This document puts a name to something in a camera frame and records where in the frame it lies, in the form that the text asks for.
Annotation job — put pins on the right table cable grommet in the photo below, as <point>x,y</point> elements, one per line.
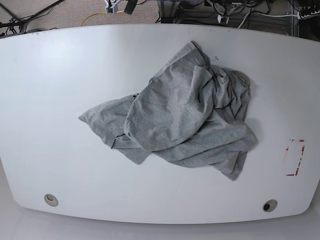
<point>269,205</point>

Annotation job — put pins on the black cylinder object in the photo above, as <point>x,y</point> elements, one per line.
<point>130,6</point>

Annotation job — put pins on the red tape rectangle marker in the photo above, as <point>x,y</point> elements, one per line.
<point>293,157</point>

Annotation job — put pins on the grey T-shirt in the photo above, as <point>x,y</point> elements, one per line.
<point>191,114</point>

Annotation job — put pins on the aluminium frame with cables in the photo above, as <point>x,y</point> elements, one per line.
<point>225,13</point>

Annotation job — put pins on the table cable grommet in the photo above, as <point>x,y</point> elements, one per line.
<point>51,200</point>
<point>269,205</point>

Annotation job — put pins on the left table cable grommet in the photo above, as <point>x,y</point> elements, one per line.
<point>51,200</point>

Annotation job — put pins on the black tripod stand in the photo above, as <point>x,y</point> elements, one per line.
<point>18,25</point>

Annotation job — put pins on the white power strip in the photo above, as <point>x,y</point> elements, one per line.
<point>309,12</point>

